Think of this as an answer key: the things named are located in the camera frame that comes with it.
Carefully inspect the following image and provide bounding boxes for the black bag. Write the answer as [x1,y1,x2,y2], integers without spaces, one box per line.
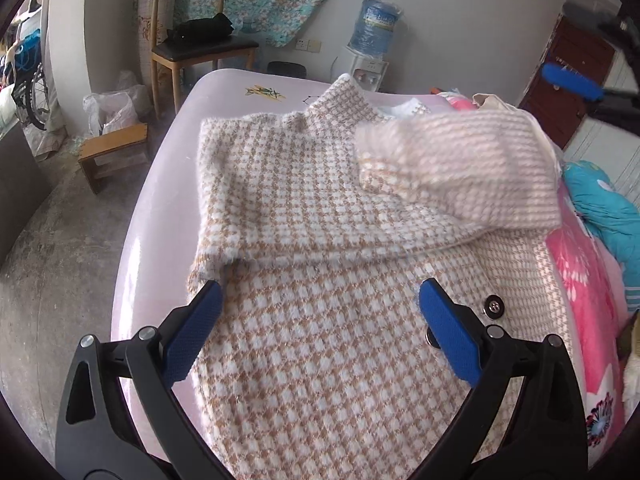
[166,12,235,46]

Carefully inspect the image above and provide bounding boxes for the wheelchair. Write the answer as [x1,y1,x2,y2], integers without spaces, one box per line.
[10,30,51,131]

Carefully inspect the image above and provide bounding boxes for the blue water bottle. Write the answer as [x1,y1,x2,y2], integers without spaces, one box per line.
[348,0,403,61]

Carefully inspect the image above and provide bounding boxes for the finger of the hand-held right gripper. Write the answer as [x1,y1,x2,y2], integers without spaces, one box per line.
[597,7,640,53]
[542,62,640,135]

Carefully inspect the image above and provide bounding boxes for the teal quilt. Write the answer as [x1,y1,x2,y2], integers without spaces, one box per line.
[562,160,640,311]

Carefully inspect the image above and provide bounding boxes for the black stool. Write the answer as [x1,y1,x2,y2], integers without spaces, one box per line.
[267,61,308,79]

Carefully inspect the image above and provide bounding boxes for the beige houndstooth knit coat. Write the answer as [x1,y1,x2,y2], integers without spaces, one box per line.
[187,74,576,480]

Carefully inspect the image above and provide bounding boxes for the wooden chair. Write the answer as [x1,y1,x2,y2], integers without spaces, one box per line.
[146,0,261,116]

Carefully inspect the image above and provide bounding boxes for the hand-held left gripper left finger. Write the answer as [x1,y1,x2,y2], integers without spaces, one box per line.
[55,280,236,480]

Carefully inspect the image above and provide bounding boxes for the white plastic bag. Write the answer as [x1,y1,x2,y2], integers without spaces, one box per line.
[82,71,151,137]

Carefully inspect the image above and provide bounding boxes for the small wooden stool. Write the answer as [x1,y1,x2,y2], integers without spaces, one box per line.
[77,124,151,195]

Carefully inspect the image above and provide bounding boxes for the pink floral blanket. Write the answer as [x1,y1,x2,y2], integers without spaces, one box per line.
[430,90,631,461]

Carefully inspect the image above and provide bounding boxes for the floral patterned panel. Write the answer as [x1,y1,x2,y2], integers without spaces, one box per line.
[137,0,173,98]

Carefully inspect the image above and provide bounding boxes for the white water dispenser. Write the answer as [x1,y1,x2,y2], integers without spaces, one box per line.
[345,45,390,93]

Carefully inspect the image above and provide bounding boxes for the dark red wooden door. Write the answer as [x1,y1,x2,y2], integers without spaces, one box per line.
[517,15,618,148]

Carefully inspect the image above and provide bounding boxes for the dark cabinet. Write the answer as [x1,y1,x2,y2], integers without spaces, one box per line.
[0,127,53,266]

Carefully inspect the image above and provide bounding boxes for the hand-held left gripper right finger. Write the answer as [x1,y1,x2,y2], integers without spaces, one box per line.
[417,277,588,480]

